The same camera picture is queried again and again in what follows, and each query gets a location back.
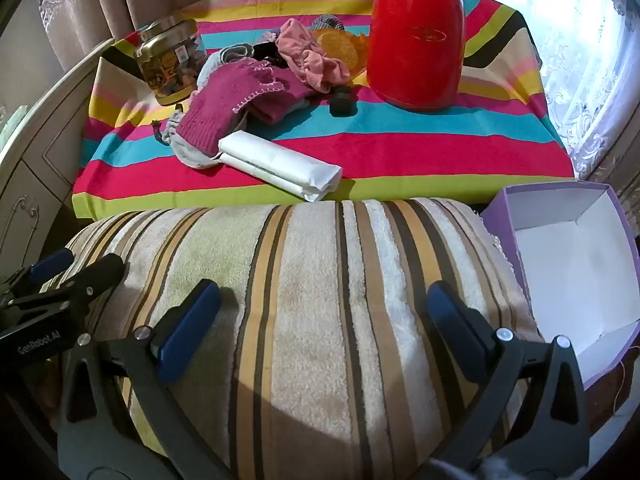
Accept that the beige brown striped towel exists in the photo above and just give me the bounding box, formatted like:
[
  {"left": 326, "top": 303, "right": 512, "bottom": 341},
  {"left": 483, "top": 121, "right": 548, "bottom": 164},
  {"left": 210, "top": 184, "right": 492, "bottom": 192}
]
[{"left": 45, "top": 197, "right": 541, "bottom": 480}]

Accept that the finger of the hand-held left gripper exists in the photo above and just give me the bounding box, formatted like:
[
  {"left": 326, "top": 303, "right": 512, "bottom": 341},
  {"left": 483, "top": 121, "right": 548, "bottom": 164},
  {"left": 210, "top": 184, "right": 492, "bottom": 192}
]
[
  {"left": 0, "top": 247, "right": 76, "bottom": 306},
  {"left": 5, "top": 253, "right": 126, "bottom": 318}
]

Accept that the pink fleece cloth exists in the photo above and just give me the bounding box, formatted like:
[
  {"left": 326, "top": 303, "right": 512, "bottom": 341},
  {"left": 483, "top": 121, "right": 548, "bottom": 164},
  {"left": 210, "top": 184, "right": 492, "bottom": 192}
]
[{"left": 277, "top": 17, "right": 353, "bottom": 93}]

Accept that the grey knit sock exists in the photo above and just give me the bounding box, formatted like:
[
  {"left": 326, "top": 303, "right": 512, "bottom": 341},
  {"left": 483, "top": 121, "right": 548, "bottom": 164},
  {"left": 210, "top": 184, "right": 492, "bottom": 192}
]
[{"left": 152, "top": 110, "right": 223, "bottom": 170}]

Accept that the magenta knit sock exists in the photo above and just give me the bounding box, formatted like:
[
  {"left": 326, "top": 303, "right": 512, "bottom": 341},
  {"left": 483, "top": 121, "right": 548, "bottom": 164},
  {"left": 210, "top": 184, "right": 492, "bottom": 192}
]
[
  {"left": 247, "top": 67, "right": 315, "bottom": 126},
  {"left": 175, "top": 57, "right": 281, "bottom": 153}
]

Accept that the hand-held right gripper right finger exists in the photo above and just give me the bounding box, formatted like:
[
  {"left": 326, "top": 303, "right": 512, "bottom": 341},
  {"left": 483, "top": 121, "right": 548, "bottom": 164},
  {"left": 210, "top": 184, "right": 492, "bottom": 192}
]
[{"left": 427, "top": 280, "right": 590, "bottom": 480}]

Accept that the white cabinet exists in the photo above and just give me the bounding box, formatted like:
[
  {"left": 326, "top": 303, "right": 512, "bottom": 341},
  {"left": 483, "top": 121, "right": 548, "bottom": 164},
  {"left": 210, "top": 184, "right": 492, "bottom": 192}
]
[{"left": 0, "top": 35, "right": 121, "bottom": 271}]

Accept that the orange mesh item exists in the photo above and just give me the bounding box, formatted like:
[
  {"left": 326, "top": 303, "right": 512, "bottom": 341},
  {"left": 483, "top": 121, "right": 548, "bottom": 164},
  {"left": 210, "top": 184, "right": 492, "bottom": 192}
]
[{"left": 312, "top": 27, "right": 371, "bottom": 73}]

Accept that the purple cardboard box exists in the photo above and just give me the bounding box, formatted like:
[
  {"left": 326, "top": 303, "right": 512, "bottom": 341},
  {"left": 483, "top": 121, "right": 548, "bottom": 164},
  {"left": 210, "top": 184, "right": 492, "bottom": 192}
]
[{"left": 480, "top": 182, "right": 640, "bottom": 391}]

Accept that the white folded packet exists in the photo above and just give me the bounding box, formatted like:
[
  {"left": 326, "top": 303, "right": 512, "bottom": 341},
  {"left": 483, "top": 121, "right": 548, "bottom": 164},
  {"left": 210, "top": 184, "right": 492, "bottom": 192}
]
[{"left": 217, "top": 130, "right": 343, "bottom": 203}]

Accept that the white lace curtain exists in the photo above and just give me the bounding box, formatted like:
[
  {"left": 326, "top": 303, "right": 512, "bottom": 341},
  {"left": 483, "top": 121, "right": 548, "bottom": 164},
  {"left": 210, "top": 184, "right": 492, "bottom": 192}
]
[{"left": 485, "top": 0, "right": 640, "bottom": 176}]

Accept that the red thermos jug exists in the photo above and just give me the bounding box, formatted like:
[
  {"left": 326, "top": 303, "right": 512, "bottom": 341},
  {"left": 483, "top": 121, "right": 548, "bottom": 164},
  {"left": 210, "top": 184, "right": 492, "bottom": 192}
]
[{"left": 366, "top": 0, "right": 467, "bottom": 112}]

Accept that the gold lid snack jar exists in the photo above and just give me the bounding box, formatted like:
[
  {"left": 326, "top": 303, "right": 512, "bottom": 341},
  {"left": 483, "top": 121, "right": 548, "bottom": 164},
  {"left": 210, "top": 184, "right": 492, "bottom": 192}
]
[{"left": 134, "top": 16, "right": 207, "bottom": 107}]

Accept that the colourful striped tablecloth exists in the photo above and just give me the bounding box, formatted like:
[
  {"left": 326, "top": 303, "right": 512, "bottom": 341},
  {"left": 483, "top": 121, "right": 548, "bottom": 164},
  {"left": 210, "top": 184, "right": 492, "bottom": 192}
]
[{"left": 70, "top": 0, "right": 576, "bottom": 218}]

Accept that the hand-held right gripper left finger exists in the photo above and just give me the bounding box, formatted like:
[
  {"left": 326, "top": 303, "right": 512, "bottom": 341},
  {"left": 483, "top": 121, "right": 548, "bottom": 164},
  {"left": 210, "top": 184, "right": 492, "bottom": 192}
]
[{"left": 57, "top": 279, "right": 236, "bottom": 480}]

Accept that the small black cylinder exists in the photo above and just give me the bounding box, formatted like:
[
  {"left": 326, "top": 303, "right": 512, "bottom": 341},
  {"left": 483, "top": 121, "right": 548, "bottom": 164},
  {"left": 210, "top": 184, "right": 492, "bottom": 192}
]
[{"left": 329, "top": 86, "right": 355, "bottom": 117}]

